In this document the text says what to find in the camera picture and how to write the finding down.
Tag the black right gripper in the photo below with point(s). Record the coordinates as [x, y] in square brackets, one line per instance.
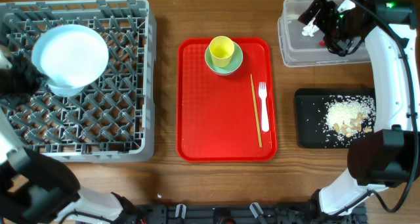
[329, 8]

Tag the black plastic tray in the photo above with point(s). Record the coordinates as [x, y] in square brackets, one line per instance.
[311, 108]

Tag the light blue bowl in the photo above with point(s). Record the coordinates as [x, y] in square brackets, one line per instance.
[64, 91]

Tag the grey dishwasher rack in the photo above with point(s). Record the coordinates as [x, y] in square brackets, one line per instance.
[110, 120]

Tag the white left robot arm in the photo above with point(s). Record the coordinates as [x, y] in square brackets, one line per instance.
[38, 189]

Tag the red plastic tray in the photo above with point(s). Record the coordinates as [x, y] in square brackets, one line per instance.
[215, 114]

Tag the yellow plastic cup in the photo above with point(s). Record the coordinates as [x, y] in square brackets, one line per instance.
[222, 49]

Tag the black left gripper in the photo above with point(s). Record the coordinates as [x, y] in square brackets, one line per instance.
[35, 78]

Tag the red snack wrapper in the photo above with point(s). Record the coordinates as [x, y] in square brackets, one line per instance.
[322, 43]

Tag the white napkin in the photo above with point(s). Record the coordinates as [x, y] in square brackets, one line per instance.
[310, 29]

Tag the light blue plate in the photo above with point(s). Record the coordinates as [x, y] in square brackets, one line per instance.
[70, 55]

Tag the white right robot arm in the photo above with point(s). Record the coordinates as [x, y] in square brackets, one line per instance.
[389, 157]

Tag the rice and peanut scraps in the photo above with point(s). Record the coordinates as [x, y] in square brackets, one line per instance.
[349, 117]

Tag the wooden chopstick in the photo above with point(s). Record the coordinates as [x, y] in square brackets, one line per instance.
[256, 112]

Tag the white plastic fork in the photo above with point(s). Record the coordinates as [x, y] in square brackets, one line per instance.
[264, 111]

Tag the clear plastic bin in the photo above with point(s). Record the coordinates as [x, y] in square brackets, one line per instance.
[299, 50]

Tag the green plastic bowl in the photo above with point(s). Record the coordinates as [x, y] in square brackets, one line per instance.
[234, 64]

